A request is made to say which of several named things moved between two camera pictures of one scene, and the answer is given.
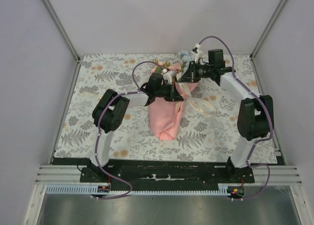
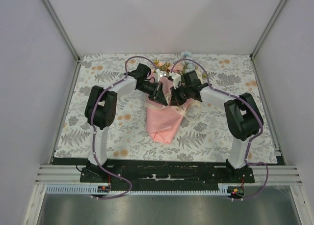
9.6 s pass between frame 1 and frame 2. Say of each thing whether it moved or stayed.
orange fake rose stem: stayed
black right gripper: moved
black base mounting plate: stayed
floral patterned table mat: stayed
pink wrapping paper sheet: moved
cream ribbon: moved
